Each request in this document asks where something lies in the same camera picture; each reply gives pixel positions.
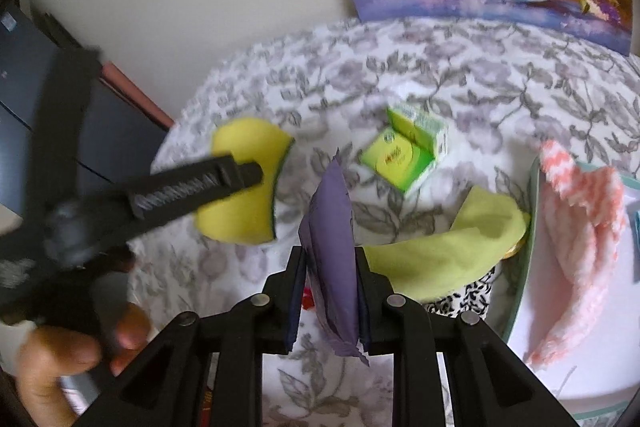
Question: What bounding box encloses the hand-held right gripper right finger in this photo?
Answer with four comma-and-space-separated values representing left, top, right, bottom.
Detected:
354, 247, 576, 427

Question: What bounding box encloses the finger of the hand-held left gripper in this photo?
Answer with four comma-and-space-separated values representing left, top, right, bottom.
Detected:
124, 152, 265, 230

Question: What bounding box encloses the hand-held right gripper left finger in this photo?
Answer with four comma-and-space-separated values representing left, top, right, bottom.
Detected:
100, 247, 307, 427

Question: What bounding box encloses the yellow sponge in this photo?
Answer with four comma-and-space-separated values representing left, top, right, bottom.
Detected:
195, 118, 296, 244

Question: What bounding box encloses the purple cloth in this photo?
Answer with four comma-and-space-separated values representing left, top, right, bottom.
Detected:
298, 149, 372, 366

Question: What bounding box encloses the yellow-green cloth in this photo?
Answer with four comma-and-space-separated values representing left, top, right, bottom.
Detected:
362, 186, 532, 304

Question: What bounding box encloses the leopard print scrunchie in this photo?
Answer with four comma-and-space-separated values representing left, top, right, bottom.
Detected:
424, 264, 501, 319

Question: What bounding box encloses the light green tissue packet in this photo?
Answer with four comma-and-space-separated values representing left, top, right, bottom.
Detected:
360, 132, 437, 194

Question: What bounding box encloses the small green striped box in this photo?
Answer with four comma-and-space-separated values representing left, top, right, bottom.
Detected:
387, 102, 449, 160

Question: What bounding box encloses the pink white fuzzy cloth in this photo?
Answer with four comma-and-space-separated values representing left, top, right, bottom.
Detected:
522, 139, 629, 368

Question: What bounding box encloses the white box with teal rim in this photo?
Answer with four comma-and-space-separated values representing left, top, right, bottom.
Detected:
500, 156, 640, 427

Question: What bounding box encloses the person's left hand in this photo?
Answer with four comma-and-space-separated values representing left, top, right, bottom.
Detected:
15, 301, 152, 427

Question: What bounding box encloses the dark cabinet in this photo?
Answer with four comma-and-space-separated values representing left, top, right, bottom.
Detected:
0, 2, 176, 220

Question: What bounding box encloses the red patterned cloth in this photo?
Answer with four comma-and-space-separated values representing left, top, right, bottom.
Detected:
199, 384, 213, 427

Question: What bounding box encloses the grey floral blanket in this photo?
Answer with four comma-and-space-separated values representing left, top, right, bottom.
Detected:
127, 17, 640, 427

